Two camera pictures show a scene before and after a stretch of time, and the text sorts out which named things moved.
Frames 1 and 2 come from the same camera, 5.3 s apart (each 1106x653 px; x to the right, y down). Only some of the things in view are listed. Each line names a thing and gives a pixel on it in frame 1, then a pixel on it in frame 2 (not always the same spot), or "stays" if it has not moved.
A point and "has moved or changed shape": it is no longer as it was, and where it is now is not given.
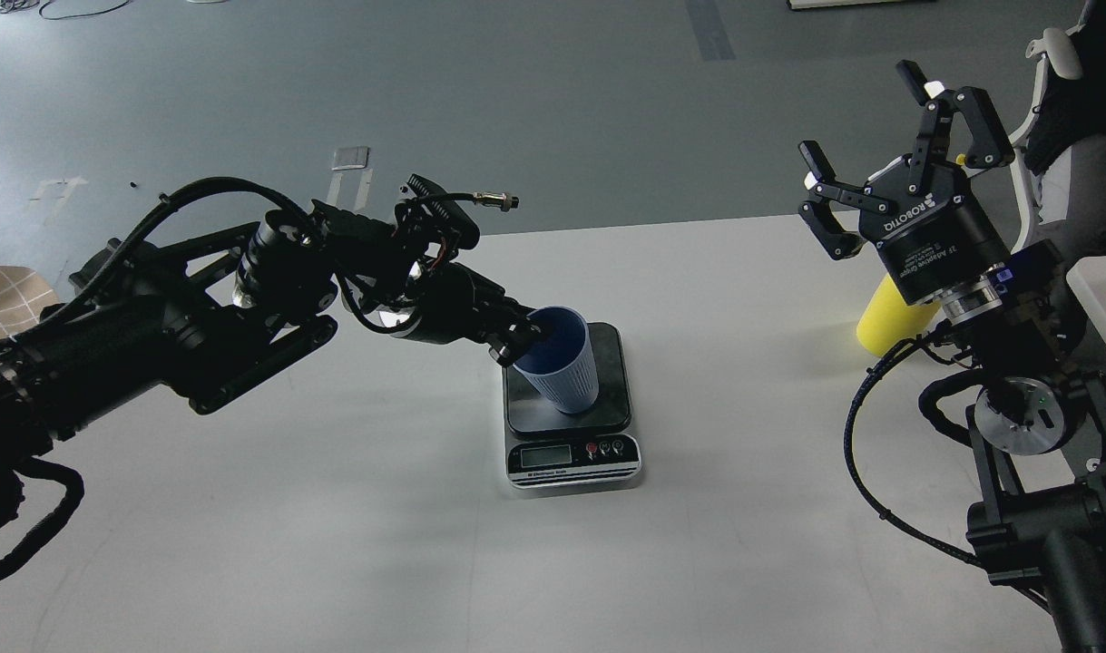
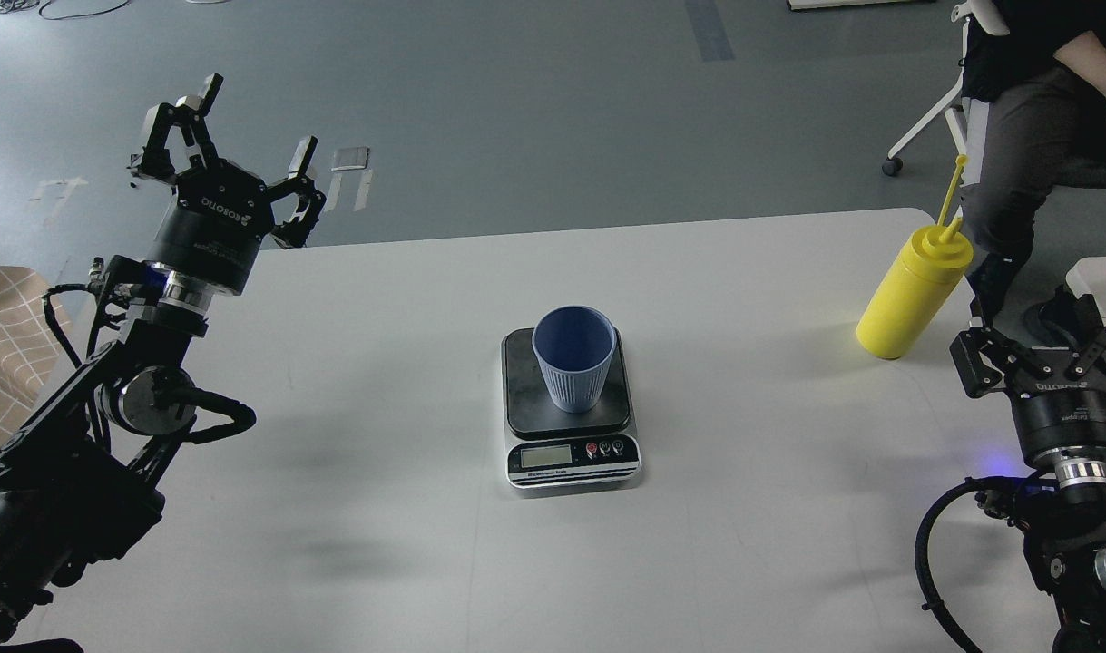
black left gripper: x=458 y=305 → x=212 y=235
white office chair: x=1044 y=197 → x=990 y=15
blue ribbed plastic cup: x=562 y=364 has moved or changed shape
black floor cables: x=7 y=6 stays
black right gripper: x=937 y=230 → x=1066 y=419
